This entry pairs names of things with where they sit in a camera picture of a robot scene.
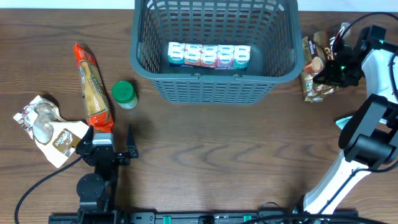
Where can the green lid jar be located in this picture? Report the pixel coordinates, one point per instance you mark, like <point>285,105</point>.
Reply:
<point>125,95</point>

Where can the brown Nescafe Gold coffee bag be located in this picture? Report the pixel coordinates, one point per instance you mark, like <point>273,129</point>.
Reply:
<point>317,52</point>

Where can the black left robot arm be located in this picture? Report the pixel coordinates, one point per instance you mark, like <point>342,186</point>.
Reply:
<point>97,190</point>

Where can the small teal tissue packet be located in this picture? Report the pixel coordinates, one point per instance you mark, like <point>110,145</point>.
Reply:
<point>342,122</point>

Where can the tissue multipack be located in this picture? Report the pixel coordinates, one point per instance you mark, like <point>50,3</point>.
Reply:
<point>224,57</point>

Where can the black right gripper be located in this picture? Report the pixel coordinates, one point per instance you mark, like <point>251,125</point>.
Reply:
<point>334,74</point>

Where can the white brown snack pouch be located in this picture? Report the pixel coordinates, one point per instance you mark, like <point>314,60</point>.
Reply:
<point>56,137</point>

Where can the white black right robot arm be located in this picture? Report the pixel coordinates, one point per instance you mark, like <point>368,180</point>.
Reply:
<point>368,141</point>

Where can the orange spaghetti packet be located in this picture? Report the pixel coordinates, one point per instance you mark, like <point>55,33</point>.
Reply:
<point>98,113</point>

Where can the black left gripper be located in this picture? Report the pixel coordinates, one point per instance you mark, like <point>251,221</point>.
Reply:
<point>106,155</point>

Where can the grey plastic basket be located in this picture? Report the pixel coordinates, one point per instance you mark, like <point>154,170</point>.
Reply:
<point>270,28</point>

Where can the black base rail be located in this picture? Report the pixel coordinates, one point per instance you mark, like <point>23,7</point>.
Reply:
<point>153,217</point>

